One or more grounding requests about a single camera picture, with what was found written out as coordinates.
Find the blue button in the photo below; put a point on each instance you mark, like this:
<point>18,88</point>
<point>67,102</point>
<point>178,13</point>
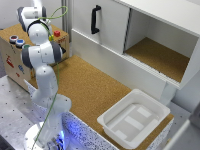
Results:
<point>20,42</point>

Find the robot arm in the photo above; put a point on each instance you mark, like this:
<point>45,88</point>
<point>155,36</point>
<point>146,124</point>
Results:
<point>45,80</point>

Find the white cabinet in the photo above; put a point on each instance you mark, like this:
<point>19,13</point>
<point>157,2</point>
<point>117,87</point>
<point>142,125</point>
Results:
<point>110,63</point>

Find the white plastic box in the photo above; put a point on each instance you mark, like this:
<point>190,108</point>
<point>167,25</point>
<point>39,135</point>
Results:
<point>133,120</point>

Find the green button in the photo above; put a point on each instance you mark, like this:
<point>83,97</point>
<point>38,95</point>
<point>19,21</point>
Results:
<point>25,46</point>

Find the red button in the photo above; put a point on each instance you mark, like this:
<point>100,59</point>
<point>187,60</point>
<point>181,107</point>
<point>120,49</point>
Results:
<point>13,38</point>

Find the yellow block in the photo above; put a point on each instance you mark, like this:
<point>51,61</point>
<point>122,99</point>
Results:
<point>51,38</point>

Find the pink block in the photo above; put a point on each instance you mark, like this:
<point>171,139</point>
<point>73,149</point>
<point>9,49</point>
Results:
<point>57,33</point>

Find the wooden drawer box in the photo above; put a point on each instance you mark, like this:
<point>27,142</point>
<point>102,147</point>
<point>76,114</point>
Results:
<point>10,53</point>

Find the white sliding door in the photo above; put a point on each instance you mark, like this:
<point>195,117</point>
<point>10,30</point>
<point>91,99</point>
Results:
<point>111,23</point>

